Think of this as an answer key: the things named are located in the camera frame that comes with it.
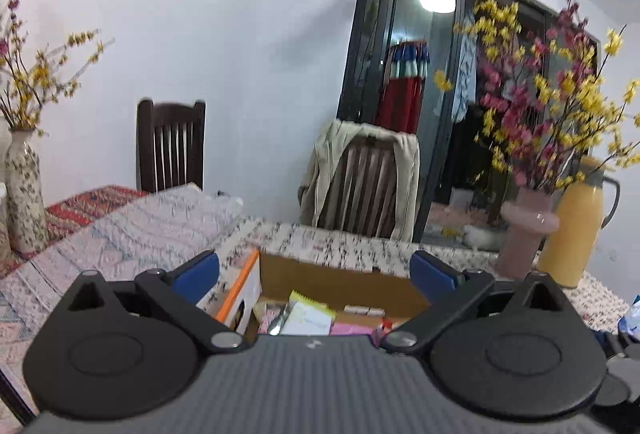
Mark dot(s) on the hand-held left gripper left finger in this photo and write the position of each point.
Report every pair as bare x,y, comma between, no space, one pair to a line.
197,276

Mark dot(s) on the red patterned cloth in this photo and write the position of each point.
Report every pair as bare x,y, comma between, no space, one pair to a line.
85,209

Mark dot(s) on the orange cardboard box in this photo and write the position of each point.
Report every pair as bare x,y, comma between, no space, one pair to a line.
325,276

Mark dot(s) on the hanging red garment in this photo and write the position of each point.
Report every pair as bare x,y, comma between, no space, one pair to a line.
400,98

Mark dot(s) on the blue and white plastic bag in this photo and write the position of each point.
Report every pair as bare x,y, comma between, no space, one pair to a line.
631,319

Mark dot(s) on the hanging pale blue garment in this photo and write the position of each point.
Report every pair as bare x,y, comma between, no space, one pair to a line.
465,73

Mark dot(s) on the red snack packet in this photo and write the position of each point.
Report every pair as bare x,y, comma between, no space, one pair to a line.
392,325

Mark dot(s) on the pink snack packet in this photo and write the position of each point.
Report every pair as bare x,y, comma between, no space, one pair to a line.
350,329

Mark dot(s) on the pink glass vase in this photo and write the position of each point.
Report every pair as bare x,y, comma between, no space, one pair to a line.
525,234

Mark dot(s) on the dark framed glass sliding door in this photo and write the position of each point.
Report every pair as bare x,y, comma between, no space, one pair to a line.
440,163

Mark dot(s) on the thin yellow flower branches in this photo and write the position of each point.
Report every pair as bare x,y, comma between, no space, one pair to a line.
35,83

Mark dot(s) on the brown slatted wooden chair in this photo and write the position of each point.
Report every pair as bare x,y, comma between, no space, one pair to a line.
367,189

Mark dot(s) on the beige jacket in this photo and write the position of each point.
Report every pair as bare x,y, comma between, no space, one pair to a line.
407,184

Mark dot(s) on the silver foil snack packet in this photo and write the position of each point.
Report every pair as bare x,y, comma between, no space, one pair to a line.
277,321

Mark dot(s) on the floral ceramic vase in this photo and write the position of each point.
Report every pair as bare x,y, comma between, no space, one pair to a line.
25,199

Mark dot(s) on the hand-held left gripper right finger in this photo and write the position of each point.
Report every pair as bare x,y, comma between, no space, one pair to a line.
432,276

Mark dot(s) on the grey patterned quilt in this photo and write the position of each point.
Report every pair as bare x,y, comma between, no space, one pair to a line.
125,234

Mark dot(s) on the yellow and pink blossom branches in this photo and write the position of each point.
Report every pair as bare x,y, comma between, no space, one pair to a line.
555,113

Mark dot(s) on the yellow thermos jug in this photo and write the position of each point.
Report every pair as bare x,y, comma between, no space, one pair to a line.
572,234

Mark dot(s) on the pale green snack packet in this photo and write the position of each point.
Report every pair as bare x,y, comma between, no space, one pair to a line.
310,316

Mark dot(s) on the dark wooden chair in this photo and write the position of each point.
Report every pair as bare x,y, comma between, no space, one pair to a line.
170,148

